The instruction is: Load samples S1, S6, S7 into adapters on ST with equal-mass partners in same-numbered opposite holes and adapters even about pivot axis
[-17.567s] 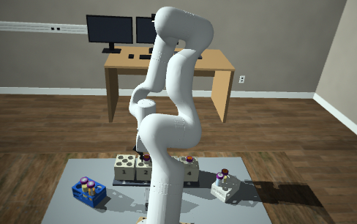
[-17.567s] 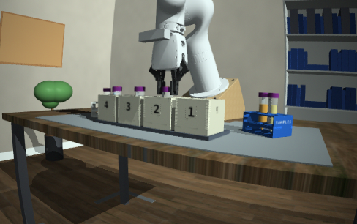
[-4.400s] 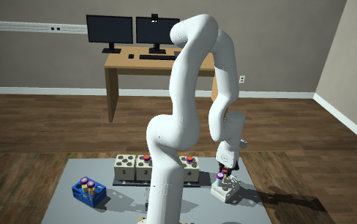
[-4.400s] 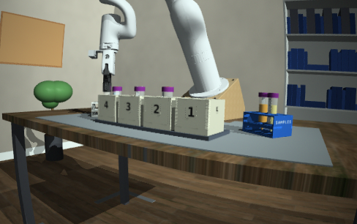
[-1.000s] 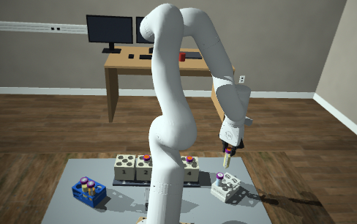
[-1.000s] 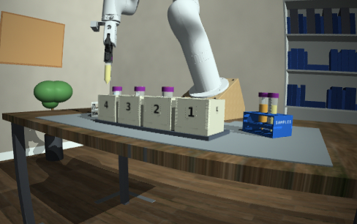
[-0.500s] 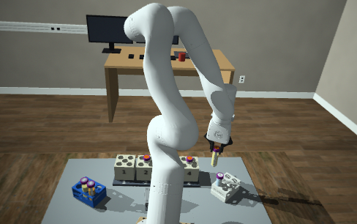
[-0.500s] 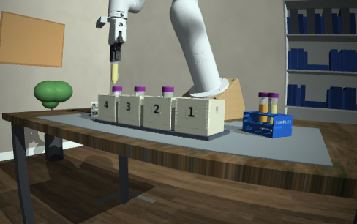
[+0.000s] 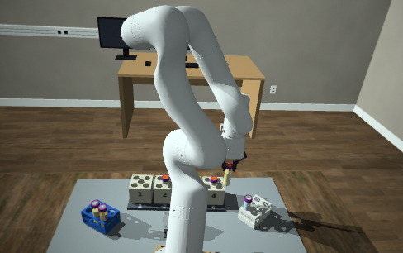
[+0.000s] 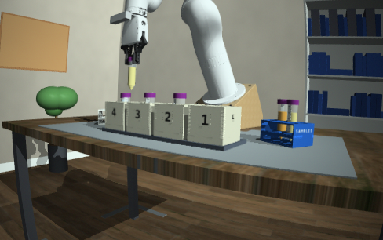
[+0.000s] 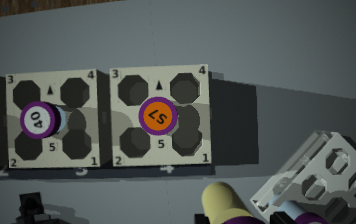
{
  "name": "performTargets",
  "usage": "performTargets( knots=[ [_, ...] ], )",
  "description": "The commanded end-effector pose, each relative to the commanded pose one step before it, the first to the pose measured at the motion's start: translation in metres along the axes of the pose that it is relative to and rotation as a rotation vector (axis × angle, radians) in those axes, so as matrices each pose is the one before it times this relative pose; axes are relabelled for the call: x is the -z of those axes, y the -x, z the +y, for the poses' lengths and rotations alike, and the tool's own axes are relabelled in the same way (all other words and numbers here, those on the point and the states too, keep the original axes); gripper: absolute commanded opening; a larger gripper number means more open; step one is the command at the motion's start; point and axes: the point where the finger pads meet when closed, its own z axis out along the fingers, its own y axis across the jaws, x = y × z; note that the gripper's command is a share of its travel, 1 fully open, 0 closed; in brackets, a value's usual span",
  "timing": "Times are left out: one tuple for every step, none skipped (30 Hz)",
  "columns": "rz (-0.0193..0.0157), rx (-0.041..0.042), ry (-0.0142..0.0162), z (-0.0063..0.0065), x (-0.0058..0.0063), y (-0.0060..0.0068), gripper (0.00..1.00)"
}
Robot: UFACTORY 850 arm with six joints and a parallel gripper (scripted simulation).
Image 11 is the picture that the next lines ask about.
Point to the white tube rack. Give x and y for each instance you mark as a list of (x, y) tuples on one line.
[(327, 186)]

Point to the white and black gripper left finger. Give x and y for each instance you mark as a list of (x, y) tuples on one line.
[(201, 219)]

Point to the purple tube cap with white dot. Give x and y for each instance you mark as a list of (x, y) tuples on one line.
[(40, 120)]

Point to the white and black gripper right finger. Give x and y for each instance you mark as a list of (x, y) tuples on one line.
[(281, 217)]

